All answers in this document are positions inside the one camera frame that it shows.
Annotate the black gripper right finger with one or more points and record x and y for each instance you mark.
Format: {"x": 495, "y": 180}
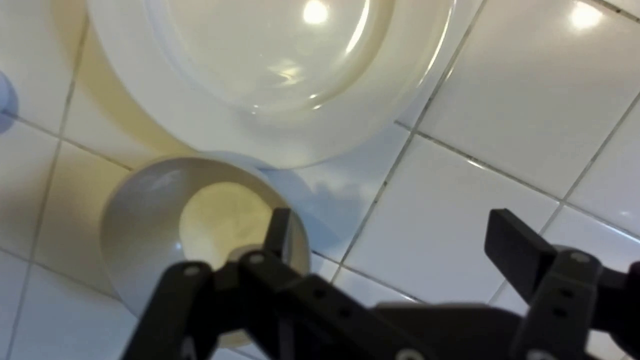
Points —
{"x": 567, "y": 293}

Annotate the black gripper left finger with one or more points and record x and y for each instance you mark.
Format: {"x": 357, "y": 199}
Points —
{"x": 266, "y": 306}

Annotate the cream ceramic bowl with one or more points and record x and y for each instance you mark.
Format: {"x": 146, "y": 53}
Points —
{"x": 146, "y": 226}

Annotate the white dinner plate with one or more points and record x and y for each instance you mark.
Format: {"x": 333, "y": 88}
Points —
{"x": 266, "y": 53}

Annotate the white coffee pod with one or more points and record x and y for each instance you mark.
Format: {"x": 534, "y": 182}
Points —
{"x": 4, "y": 101}

